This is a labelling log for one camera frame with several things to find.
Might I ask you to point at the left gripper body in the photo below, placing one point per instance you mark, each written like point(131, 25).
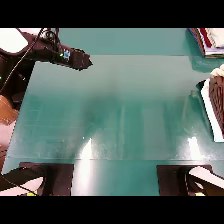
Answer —
point(80, 60)

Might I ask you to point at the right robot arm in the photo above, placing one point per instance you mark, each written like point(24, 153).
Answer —
point(171, 180)

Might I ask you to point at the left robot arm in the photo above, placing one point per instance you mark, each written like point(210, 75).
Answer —
point(40, 50)

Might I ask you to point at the heap of clothes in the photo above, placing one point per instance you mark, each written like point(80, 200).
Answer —
point(210, 43)

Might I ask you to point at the white garment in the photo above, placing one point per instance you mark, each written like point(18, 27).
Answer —
point(210, 116)

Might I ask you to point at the dark brown checked garment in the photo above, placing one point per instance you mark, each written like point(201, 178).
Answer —
point(218, 101)

